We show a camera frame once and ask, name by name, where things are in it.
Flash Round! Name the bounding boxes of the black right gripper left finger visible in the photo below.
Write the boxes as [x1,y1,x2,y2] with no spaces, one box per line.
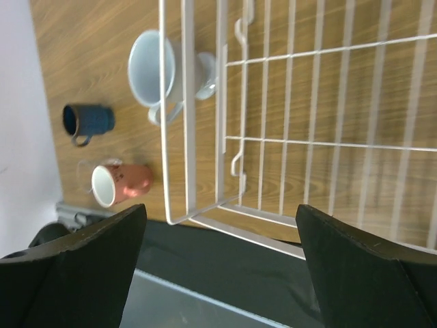
[1,204,147,327]

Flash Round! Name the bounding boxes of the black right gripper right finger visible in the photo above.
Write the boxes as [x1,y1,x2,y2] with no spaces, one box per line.
[296,204,436,327]

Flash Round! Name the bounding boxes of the pink mug white inside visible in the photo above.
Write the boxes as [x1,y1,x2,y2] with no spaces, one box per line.
[91,164,154,208]

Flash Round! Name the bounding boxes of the small dark blue mug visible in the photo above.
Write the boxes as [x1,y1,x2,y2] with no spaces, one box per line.
[62,104,115,147]

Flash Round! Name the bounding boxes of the light grey footed cup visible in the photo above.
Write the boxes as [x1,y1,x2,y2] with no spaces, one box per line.
[127,29,219,126]

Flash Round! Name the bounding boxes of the white wire dish rack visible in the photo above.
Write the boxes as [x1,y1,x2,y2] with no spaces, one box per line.
[150,1,436,259]

